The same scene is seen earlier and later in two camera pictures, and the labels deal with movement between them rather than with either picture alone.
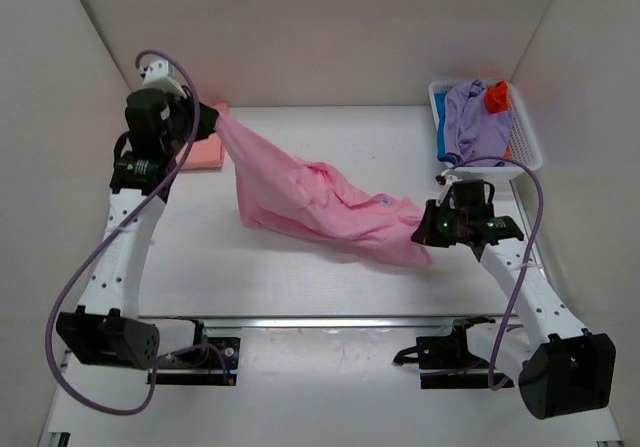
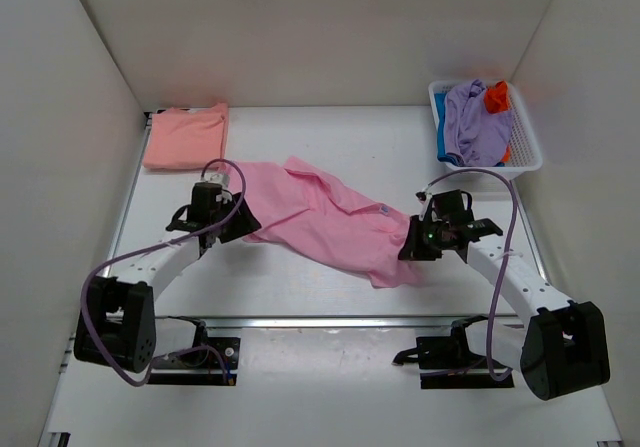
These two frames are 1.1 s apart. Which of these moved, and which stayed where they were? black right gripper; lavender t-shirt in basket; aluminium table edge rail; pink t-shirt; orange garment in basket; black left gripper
Moved: pink t-shirt; black left gripper; black right gripper
Stayed: aluminium table edge rail; orange garment in basket; lavender t-shirt in basket
